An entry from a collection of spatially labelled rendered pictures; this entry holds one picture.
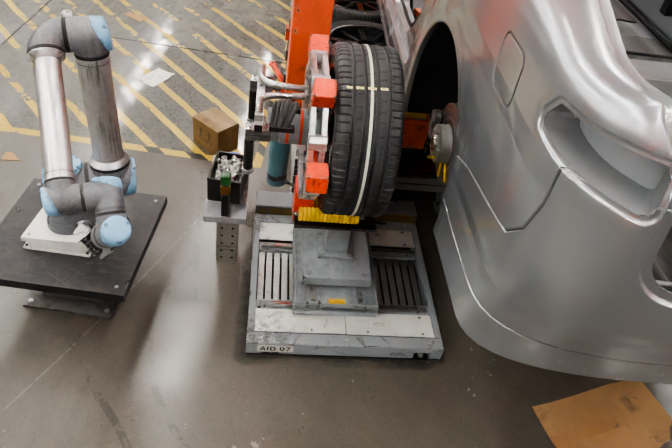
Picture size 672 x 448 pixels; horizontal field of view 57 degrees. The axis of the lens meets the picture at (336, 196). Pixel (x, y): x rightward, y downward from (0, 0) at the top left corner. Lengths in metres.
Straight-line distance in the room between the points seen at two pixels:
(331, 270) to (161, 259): 0.83
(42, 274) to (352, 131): 1.31
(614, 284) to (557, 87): 0.46
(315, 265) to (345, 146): 0.78
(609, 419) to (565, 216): 1.58
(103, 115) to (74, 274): 0.63
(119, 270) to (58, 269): 0.23
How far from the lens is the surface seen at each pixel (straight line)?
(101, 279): 2.57
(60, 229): 2.66
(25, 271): 2.66
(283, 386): 2.59
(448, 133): 2.41
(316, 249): 2.78
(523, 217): 1.54
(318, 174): 2.11
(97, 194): 2.04
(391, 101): 2.14
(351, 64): 2.19
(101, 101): 2.37
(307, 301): 2.65
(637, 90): 1.37
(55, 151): 2.10
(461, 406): 2.69
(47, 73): 2.21
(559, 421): 2.81
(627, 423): 2.95
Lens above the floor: 2.16
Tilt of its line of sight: 39 degrees down
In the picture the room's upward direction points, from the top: 10 degrees clockwise
